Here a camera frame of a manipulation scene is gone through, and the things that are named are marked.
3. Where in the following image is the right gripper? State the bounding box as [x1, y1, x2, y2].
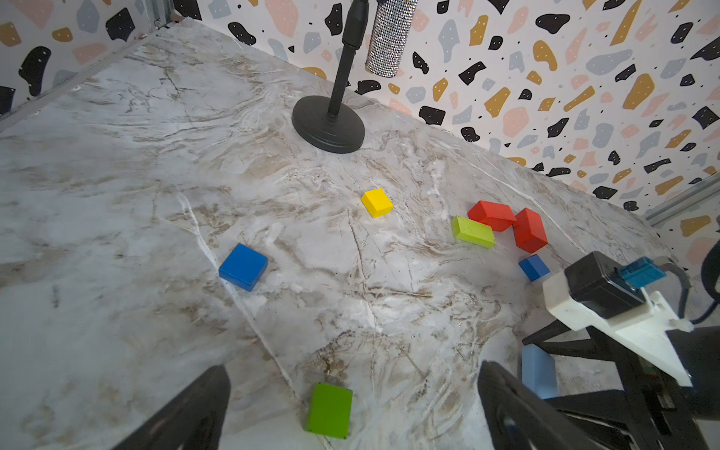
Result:
[522, 321, 719, 449]

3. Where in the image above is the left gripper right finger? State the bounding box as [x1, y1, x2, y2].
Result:
[477, 361, 598, 449]

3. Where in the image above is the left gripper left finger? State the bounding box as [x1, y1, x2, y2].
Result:
[115, 365, 231, 449]

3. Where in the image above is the light blue long block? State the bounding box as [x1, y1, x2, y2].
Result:
[521, 344, 559, 399]

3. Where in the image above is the lime green long block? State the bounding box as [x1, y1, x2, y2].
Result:
[451, 216, 496, 249]

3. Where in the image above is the red block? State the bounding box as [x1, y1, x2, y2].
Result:
[513, 208, 549, 254]
[468, 201, 517, 233]

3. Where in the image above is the dark blue square block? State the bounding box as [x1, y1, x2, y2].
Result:
[219, 244, 269, 292]

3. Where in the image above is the red upright block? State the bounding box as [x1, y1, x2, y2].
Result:
[513, 208, 549, 254]

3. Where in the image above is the small blue cube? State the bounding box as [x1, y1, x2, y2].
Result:
[519, 254, 551, 282]

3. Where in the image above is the small yellow cube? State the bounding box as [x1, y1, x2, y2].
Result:
[361, 189, 394, 219]

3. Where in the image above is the black microphone stand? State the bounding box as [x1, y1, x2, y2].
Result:
[292, 0, 369, 154]

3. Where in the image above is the glitter silver microphone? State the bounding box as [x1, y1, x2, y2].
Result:
[365, 0, 418, 78]

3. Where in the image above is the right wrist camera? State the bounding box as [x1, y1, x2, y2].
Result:
[543, 251, 694, 387]

